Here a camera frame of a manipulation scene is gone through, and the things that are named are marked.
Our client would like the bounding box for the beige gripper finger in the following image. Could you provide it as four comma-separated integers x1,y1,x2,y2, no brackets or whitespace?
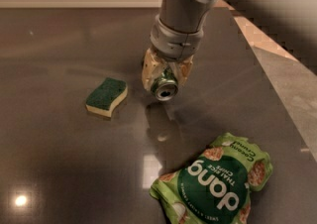
171,56,193,86
142,49,166,91

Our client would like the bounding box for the green soda can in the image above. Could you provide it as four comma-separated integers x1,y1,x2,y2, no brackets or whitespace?
151,67,178,101

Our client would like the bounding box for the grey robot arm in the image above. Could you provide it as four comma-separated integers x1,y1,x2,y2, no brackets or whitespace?
142,0,317,93

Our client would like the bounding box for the green and yellow sponge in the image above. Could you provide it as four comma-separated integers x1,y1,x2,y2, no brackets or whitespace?
85,77,128,118

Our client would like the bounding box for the green dang chips bag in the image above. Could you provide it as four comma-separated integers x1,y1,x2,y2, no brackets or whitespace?
150,133,272,224

